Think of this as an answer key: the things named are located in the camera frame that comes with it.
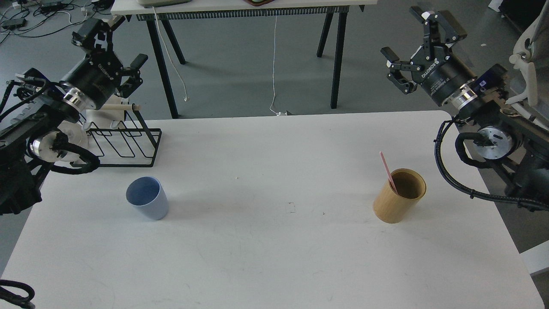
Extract wooden cylindrical holder cup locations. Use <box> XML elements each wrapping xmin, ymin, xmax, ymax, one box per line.
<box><xmin>373</xmin><ymin>168</ymin><xmax>427</xmax><ymax>224</ymax></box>

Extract light blue plastic cup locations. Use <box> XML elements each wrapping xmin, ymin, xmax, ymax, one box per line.
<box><xmin>125</xmin><ymin>176</ymin><xmax>169</xmax><ymax>220</ymax></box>

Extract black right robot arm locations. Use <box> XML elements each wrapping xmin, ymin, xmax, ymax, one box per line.
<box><xmin>381</xmin><ymin>6</ymin><xmax>548</xmax><ymax>212</ymax></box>

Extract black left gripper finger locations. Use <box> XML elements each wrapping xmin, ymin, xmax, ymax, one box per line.
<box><xmin>116</xmin><ymin>54</ymin><xmax>148</xmax><ymax>98</ymax></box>
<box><xmin>71</xmin><ymin>18</ymin><xmax>114</xmax><ymax>55</ymax></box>

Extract white hanging cable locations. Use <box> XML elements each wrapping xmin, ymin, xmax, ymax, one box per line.
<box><xmin>269</xmin><ymin>16</ymin><xmax>288</xmax><ymax>116</ymax></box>
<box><xmin>152</xmin><ymin>6</ymin><xmax>190</xmax><ymax>102</ymax></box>

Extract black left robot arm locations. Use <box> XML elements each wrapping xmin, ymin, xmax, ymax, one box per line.
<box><xmin>0</xmin><ymin>15</ymin><xmax>148</xmax><ymax>215</ymax></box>

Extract black wire dish rack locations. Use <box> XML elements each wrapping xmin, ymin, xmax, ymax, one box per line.
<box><xmin>80</xmin><ymin>103</ymin><xmax>162</xmax><ymax>167</ymax></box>

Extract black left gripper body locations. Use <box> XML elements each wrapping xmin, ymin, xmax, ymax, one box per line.
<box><xmin>61</xmin><ymin>54</ymin><xmax>122</xmax><ymax>110</ymax></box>

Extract floor cables and power strips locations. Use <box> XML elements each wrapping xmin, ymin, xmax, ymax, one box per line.
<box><xmin>0</xmin><ymin>0</ymin><xmax>116</xmax><ymax>43</ymax></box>

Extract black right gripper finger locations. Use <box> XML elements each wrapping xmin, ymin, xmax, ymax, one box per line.
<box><xmin>410</xmin><ymin>6</ymin><xmax>468</xmax><ymax>54</ymax></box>
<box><xmin>380</xmin><ymin>47</ymin><xmax>423</xmax><ymax>94</ymax></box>

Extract background white table black legs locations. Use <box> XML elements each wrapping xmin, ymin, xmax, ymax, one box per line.
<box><xmin>110</xmin><ymin>0</ymin><xmax>378</xmax><ymax>119</ymax></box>

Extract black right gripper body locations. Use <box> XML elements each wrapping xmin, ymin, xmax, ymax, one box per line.
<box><xmin>410</xmin><ymin>45</ymin><xmax>477</xmax><ymax>106</ymax></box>

